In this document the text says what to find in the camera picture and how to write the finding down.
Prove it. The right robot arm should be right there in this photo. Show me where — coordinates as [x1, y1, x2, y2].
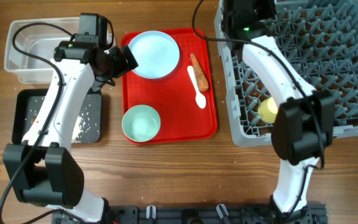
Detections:
[221, 1, 334, 223]

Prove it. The clear plastic bin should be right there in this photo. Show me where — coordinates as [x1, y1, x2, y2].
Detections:
[4, 17, 80, 84]

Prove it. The grey dishwasher rack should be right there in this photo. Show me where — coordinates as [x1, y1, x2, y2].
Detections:
[218, 1, 358, 146]

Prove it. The scattered rice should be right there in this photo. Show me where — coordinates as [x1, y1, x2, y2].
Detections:
[18, 94, 102, 144]

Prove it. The black plastic tray bin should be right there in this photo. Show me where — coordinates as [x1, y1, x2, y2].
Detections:
[12, 89, 102, 144]

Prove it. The yellow plastic cup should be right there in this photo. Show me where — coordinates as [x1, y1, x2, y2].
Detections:
[258, 97, 278, 124]

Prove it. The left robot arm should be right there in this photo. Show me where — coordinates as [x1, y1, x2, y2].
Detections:
[2, 13, 137, 223]

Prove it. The red serving tray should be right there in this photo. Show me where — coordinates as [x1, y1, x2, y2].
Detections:
[122, 28, 218, 146]

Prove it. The light blue plate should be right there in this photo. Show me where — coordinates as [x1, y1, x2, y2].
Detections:
[128, 30, 180, 79]

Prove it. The mint green bowl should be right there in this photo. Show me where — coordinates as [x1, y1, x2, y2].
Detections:
[121, 105, 161, 142]

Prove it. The orange carrot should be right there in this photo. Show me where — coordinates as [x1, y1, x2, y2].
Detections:
[190, 54, 209, 91]

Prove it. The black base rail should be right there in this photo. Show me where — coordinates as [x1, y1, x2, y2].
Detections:
[51, 204, 328, 224]

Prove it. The white plastic spoon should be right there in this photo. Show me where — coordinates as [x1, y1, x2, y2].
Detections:
[187, 65, 206, 109]

